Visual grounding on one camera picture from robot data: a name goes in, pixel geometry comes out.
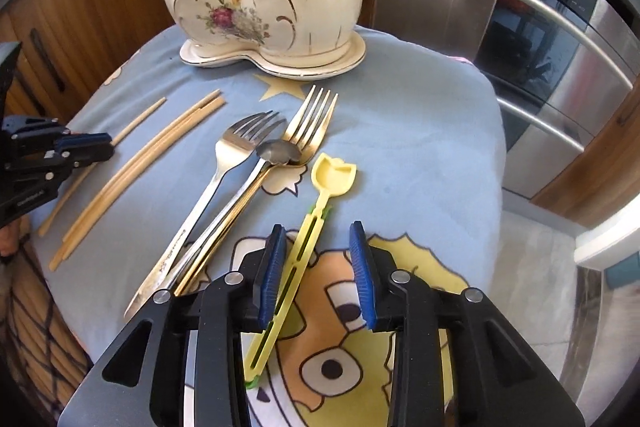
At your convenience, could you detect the gold fork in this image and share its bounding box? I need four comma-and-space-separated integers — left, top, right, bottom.
172, 84, 339, 298

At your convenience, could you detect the silver fork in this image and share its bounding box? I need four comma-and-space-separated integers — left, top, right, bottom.
124, 109, 287, 319

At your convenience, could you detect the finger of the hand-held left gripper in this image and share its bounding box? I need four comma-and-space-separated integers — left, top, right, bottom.
50, 142, 116, 172
56, 132, 113, 154

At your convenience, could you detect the short steel oven handle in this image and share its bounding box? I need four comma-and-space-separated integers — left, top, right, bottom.
495, 98, 587, 154

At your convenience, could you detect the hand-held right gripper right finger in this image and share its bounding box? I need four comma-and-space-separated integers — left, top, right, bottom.
348, 221, 586, 427

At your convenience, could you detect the narrow wooden cabinet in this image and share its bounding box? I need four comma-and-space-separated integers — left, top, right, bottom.
527, 72, 640, 230

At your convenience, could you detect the cream ceramic saucer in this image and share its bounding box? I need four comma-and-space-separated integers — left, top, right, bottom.
179, 32, 367, 81

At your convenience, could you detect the silver spoon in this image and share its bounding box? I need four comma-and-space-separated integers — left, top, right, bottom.
150, 138, 302, 303

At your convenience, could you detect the blue printed blanket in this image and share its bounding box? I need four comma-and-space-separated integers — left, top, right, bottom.
27, 24, 510, 427

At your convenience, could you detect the yellow tulip spoon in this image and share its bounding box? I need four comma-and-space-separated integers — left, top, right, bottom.
243, 152, 359, 389

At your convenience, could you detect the wooden base cabinet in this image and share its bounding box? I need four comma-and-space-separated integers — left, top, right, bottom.
0, 0, 386, 132

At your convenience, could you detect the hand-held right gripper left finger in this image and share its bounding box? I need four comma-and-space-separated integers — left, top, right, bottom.
57, 223, 288, 427

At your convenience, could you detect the black cabinet handle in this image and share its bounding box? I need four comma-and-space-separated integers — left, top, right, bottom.
29, 28, 67, 92

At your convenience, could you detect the tan woven seat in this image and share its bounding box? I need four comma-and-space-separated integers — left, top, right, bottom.
0, 237, 96, 413

